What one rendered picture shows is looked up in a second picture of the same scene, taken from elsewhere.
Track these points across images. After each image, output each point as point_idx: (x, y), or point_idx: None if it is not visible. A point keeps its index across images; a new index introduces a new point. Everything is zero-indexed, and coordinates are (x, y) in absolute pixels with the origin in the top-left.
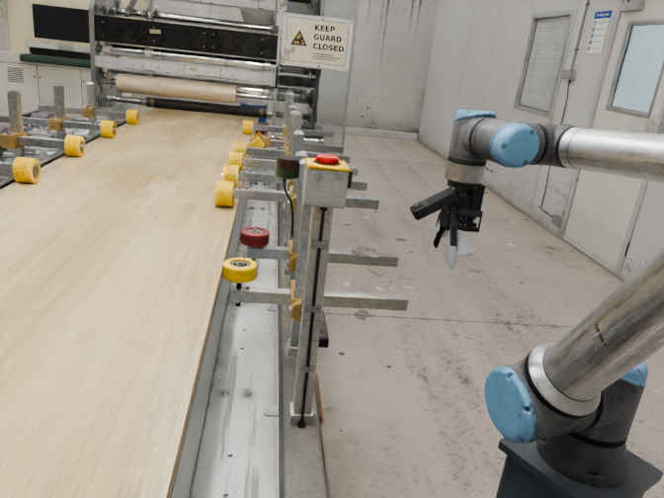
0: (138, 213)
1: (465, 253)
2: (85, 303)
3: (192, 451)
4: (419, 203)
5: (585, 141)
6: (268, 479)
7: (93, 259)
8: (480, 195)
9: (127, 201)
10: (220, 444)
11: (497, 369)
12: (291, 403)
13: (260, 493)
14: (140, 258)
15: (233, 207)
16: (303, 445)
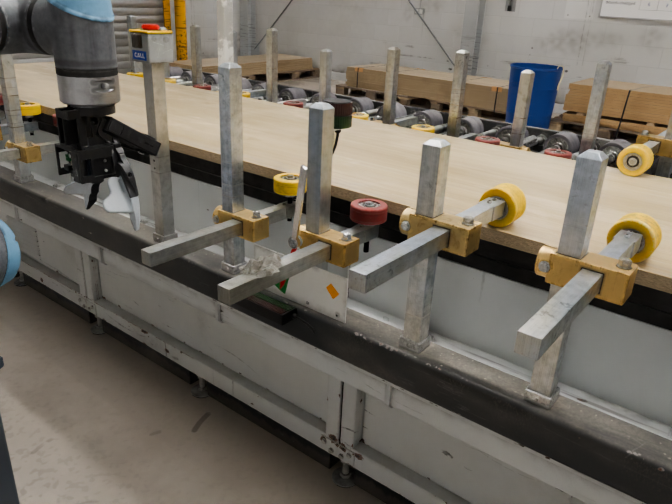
0: (481, 184)
1: (71, 192)
2: (293, 144)
3: (199, 213)
4: (148, 136)
5: None
6: None
7: (364, 155)
8: (61, 121)
9: (539, 190)
10: (216, 253)
11: (6, 224)
12: (175, 232)
13: None
14: (350, 163)
15: (490, 226)
16: (146, 232)
